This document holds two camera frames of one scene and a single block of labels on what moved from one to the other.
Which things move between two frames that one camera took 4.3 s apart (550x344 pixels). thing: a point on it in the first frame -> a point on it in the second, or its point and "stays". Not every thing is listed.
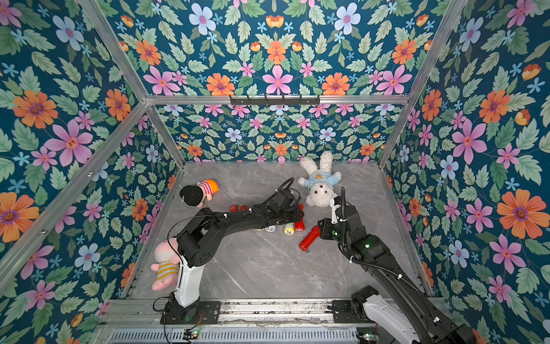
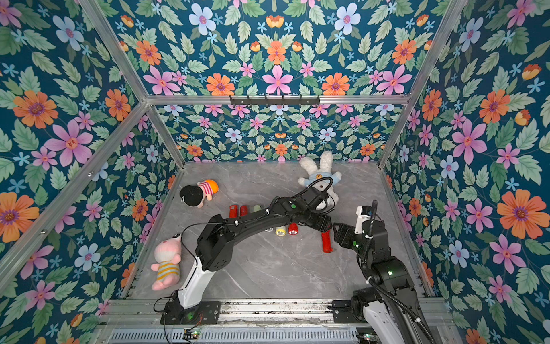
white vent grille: [236, 336] stays
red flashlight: [310, 238] -> [326, 241]
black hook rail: [273, 99] stays
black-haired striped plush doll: [195, 196] stays
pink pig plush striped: [167, 255] stays
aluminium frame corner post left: [97, 16] stays
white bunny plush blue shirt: [320, 182] stays
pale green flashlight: [289, 228] -> [281, 231]
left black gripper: [296, 216] -> [323, 223]
